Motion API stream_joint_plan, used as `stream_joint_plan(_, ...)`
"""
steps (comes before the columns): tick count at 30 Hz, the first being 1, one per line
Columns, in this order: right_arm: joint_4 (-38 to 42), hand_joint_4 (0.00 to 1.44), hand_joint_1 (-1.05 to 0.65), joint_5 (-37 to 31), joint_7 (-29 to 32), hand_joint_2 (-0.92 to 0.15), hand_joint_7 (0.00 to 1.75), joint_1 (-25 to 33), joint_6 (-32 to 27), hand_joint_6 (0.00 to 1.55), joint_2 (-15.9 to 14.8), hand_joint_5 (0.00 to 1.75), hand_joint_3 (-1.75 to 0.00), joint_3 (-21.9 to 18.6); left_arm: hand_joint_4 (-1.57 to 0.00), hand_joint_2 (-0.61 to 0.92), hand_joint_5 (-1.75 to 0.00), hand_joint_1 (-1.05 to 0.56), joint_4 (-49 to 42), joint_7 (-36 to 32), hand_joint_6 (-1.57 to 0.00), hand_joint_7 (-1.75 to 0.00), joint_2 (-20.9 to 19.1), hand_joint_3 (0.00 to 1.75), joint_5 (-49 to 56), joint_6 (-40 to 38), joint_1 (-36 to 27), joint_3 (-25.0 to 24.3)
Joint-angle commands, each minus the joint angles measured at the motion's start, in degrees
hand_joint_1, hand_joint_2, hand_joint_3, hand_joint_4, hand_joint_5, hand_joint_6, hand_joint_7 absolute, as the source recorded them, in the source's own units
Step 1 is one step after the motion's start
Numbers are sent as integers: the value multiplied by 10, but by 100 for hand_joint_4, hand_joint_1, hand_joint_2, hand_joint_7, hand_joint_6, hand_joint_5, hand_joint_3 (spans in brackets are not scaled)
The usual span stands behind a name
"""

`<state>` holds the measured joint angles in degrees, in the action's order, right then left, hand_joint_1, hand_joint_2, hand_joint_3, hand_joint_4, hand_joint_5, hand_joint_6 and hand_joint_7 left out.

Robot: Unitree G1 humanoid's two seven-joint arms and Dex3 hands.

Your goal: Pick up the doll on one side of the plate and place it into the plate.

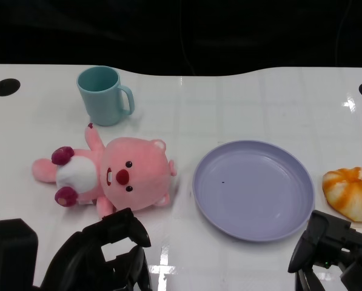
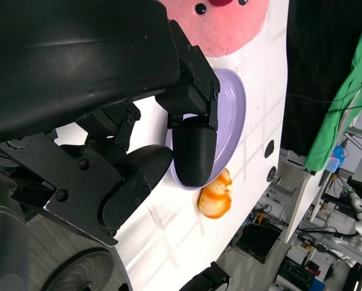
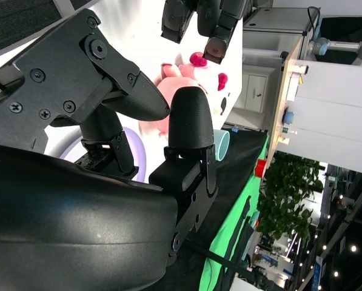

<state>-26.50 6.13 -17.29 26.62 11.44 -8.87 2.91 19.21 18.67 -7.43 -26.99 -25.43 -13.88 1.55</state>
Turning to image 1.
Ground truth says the thin dark background cable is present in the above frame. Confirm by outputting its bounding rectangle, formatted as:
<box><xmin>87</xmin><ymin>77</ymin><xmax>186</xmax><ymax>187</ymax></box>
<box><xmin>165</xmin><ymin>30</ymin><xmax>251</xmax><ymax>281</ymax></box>
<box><xmin>180</xmin><ymin>36</ymin><xmax>197</xmax><ymax>75</ymax></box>
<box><xmin>335</xmin><ymin>0</ymin><xmax>352</xmax><ymax>68</ymax></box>

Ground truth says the teal plastic mug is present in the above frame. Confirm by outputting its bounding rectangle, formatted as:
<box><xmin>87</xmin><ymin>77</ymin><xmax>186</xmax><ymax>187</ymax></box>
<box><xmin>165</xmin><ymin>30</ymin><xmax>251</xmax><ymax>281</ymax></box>
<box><xmin>76</xmin><ymin>65</ymin><xmax>136</xmax><ymax>127</ymax></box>

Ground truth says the purple plastic plate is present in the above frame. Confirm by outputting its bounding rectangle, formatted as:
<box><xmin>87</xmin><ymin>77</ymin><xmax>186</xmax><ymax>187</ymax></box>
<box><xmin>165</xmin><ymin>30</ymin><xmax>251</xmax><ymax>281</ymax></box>
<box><xmin>192</xmin><ymin>139</ymin><xmax>316</xmax><ymax>243</ymax></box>

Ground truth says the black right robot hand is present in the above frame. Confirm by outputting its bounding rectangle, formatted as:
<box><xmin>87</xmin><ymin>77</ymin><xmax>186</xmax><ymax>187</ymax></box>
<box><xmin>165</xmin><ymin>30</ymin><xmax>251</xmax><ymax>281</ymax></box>
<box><xmin>287</xmin><ymin>210</ymin><xmax>362</xmax><ymax>291</ymax></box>

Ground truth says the pink plush doll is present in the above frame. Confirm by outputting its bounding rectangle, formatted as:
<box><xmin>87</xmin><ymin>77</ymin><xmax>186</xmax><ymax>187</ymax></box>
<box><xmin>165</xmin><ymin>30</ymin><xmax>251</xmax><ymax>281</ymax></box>
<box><xmin>32</xmin><ymin>122</ymin><xmax>178</xmax><ymax>219</ymax></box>

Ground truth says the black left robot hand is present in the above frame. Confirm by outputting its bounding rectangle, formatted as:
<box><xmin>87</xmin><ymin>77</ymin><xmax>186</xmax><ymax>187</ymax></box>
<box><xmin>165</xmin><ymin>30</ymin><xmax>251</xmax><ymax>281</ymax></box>
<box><xmin>0</xmin><ymin>207</ymin><xmax>153</xmax><ymax>291</ymax></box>

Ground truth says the orange and white bun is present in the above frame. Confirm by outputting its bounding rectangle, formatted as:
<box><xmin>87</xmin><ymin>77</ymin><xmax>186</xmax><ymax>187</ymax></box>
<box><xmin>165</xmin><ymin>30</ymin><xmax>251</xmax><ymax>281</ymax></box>
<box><xmin>321</xmin><ymin>166</ymin><xmax>362</xmax><ymax>224</ymax></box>

